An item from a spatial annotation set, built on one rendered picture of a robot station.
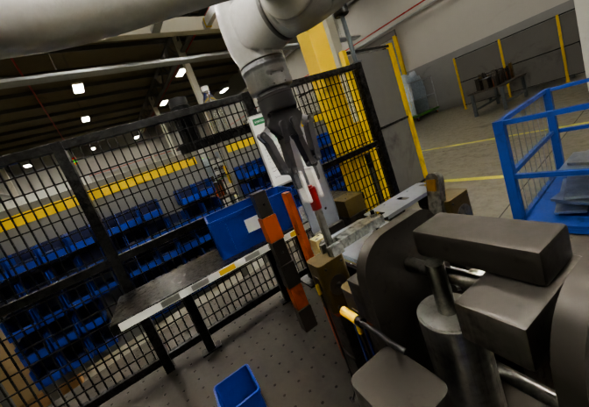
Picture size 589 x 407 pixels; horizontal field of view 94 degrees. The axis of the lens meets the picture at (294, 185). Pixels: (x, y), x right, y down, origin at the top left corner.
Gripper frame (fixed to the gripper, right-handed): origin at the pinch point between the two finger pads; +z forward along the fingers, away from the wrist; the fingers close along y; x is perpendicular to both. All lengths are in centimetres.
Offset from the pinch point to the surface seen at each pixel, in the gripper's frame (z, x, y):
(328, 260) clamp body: 16.2, -2.5, -3.5
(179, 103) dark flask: -37, 61, -7
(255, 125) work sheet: -19, 54, 15
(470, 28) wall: -138, 653, 1324
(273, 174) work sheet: 2, 54, 15
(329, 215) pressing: 18.8, 26.6, 17.0
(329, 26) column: -225, 542, 503
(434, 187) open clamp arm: 13.4, -6.5, 28.9
